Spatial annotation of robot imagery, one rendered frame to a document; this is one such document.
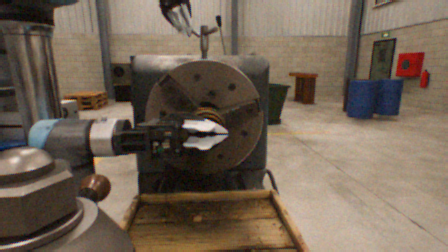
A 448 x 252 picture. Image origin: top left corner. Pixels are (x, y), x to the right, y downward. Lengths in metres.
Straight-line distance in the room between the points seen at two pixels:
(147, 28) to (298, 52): 6.02
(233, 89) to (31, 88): 0.44
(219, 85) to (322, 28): 11.27
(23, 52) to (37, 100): 0.09
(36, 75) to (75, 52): 10.87
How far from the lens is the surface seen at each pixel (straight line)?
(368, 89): 6.97
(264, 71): 0.86
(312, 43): 11.62
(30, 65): 0.66
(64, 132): 0.55
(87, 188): 0.19
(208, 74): 0.68
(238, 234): 0.57
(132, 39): 10.91
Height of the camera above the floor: 1.22
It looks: 13 degrees down
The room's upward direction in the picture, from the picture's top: straight up
